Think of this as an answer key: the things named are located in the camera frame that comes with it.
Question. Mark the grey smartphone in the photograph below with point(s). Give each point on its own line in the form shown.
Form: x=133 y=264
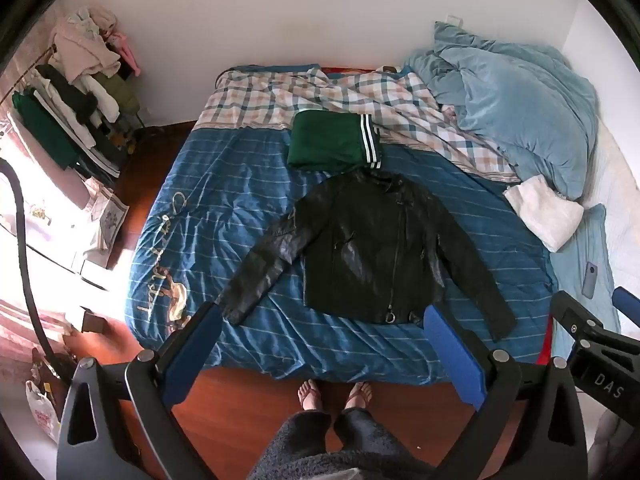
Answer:
x=589 y=280

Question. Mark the person's right foot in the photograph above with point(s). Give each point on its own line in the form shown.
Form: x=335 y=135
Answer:
x=357 y=395

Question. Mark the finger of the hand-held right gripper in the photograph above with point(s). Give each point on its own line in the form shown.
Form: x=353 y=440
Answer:
x=627 y=301
x=575 y=327

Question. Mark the red cloth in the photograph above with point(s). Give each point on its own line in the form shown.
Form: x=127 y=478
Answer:
x=546 y=345

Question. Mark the floral print tote bag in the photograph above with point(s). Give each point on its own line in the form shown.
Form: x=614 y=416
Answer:
x=107 y=215

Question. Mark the wooden furniture leg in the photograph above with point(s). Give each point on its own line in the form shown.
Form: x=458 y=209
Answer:
x=92 y=321

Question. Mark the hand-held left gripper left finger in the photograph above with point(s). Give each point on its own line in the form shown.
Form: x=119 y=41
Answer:
x=187 y=357

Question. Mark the blue striped duvet cover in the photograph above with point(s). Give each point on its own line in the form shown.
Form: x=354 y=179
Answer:
x=225 y=185

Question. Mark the black leather jacket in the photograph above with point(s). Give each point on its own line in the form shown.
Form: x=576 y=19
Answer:
x=360 y=250

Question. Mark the folded white cloth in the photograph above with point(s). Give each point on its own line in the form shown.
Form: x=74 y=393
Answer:
x=545 y=210

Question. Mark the plaid bed sheet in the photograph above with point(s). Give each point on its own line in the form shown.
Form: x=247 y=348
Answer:
x=250 y=100

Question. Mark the heap of assorted clothes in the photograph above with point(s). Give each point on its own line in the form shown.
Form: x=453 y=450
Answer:
x=85 y=60

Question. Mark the white wall socket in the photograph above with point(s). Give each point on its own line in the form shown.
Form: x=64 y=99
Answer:
x=454 y=19

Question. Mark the light blue pillow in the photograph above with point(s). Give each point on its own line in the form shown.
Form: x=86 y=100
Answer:
x=575 y=270

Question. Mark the grey fleece pants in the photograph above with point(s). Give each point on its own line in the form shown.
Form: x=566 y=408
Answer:
x=295 y=450

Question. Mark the person's left foot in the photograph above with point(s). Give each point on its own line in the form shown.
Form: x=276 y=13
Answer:
x=310 y=395

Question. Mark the folded green striped garment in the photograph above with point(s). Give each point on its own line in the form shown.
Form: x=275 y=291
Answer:
x=320 y=140

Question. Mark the light blue comforter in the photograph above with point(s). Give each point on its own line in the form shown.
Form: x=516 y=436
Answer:
x=510 y=100

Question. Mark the white quilted blanket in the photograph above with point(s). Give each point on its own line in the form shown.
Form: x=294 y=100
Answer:
x=620 y=200

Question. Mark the white plastic bag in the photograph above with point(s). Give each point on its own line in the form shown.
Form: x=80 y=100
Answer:
x=42 y=410

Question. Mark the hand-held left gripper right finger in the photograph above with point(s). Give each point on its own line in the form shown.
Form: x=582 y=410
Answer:
x=455 y=360

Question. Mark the person's foot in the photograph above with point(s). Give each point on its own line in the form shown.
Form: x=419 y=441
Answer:
x=357 y=395
x=310 y=395

